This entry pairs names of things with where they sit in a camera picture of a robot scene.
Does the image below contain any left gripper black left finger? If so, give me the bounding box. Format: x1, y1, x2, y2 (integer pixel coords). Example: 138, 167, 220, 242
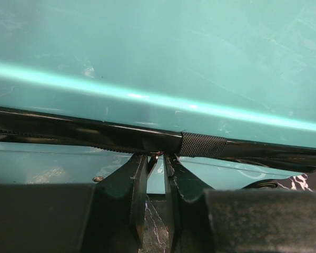
0, 154, 149, 252

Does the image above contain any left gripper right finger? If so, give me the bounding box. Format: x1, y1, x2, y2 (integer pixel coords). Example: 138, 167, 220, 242
164, 154, 316, 252

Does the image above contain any pink teal hardshell suitcase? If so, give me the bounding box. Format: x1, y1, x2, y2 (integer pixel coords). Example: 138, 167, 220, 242
0, 0, 316, 196

